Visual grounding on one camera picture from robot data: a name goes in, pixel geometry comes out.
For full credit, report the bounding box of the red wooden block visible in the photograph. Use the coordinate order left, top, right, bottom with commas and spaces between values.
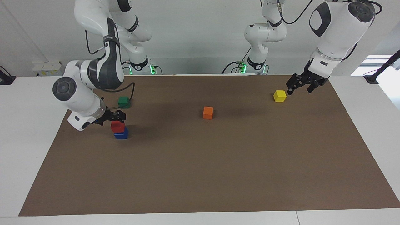
110, 120, 126, 133

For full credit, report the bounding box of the green wooden block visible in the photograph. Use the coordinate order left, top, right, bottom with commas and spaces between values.
117, 96, 131, 109

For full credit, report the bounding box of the yellow wooden block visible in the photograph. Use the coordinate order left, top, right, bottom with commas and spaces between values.
273, 90, 287, 103

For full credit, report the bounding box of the blue wooden block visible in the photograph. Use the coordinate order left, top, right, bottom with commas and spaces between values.
113, 126, 129, 140

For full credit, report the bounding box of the black clamp with pole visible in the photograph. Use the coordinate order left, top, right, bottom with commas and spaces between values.
364, 50, 400, 84

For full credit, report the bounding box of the brown table mat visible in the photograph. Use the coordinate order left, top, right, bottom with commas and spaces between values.
18, 74, 400, 217

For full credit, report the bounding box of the black table clamp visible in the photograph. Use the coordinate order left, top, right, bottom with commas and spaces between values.
0, 65, 17, 86

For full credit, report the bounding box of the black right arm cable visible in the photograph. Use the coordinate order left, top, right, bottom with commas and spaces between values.
85, 30, 135, 101

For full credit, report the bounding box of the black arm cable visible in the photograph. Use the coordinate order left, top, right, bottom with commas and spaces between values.
85, 30, 135, 101
276, 0, 383, 26

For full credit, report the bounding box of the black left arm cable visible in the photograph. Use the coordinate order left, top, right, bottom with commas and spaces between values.
276, 0, 383, 26

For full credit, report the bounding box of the black base power cable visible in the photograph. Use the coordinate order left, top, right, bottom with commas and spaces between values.
222, 47, 251, 74

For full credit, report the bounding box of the white wall socket box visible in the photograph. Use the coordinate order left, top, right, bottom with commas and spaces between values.
32, 61, 67, 77

